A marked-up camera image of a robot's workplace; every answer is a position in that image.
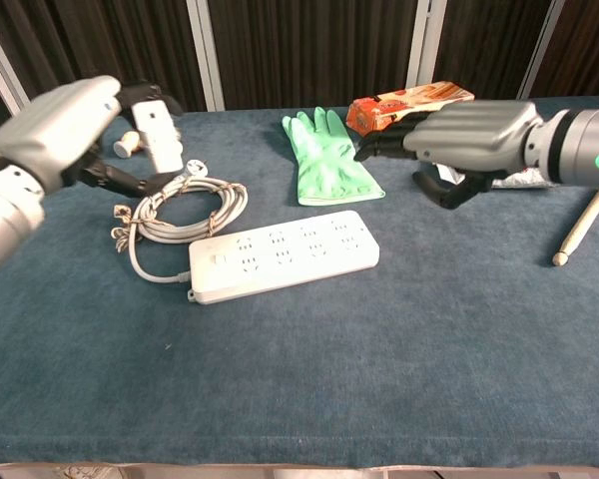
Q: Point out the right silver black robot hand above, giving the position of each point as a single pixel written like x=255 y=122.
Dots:
x=474 y=132

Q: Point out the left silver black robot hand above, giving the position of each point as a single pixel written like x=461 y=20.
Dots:
x=55 y=135

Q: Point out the white plastic rectangular block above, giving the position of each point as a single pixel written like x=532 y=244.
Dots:
x=157 y=135

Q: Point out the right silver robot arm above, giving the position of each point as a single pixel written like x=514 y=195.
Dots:
x=579 y=149

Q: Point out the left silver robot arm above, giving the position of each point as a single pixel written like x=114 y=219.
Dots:
x=5 y=219

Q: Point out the white snack packet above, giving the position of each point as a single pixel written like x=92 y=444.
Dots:
x=524 y=180

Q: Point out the small wooden mallet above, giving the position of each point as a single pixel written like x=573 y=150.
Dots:
x=126 y=145

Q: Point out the orange biscuit box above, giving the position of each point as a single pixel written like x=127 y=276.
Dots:
x=379 y=112

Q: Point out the wooden drumstick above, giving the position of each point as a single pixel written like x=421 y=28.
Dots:
x=581 y=227

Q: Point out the green rubber glove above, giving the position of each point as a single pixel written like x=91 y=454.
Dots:
x=329 y=169

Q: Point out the white power strip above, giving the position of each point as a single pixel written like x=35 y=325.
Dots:
x=284 y=257

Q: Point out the blue table cloth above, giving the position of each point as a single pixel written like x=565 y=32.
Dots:
x=299 y=374

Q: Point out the white partition frame post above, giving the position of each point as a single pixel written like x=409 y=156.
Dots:
x=5 y=75
x=426 y=45
x=539 y=50
x=207 y=55

